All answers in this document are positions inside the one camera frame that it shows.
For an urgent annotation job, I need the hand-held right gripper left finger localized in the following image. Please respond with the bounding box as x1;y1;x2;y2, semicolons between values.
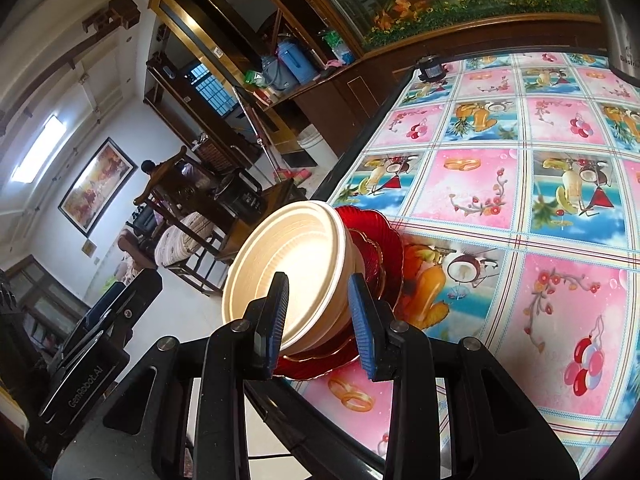
102;272;290;480

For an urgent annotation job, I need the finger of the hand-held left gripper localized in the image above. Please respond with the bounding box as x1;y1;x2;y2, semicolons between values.
102;267;163;341
50;282;127;366

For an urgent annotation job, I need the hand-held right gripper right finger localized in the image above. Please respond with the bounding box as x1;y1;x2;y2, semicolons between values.
348;272;566;480

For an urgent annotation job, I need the white bowl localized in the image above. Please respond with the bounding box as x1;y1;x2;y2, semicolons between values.
280;210;353;353

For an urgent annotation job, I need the cream bowl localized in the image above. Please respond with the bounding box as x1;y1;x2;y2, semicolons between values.
300;240;366;358
221;200;347;356

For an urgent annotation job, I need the large red glass plate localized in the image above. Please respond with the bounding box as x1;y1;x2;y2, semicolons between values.
272;205;405;381

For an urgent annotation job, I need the dark sofa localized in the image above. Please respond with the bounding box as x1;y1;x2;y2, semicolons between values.
117;207;161;271

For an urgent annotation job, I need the patterned seat cushion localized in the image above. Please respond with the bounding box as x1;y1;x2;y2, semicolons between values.
156;211;216;266

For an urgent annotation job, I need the dark wooden chair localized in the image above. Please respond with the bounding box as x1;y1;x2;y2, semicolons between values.
134;146;236;296
215;170;308;261

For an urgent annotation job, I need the black kettle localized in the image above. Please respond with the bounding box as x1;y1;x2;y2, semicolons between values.
217;167;263;216

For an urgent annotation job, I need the fruit print tablecloth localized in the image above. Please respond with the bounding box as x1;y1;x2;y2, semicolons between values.
290;52;640;471

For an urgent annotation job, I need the pink broom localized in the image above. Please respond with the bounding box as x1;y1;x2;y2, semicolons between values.
274;167;313;183

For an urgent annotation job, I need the ceiling light panel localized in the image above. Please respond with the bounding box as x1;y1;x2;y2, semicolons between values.
11;115;66;183

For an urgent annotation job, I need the white bucket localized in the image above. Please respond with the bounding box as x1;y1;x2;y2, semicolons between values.
297;130;331;158

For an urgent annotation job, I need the barred window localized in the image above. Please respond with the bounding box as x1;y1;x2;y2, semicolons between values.
187;62;238;116

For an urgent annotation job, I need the dark wooden cabinet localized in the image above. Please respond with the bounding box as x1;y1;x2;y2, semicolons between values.
260;15;606;136

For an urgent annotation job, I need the small black device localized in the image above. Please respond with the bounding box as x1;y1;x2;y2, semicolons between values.
417;57;448;83

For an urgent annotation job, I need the green and white bag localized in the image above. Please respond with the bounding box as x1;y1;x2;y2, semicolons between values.
322;30;353;63

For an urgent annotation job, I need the stainless steel thermos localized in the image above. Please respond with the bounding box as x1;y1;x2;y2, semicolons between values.
592;0;640;86

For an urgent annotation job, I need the framed wall painting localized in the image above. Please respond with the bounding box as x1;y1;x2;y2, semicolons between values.
57;137;138;236

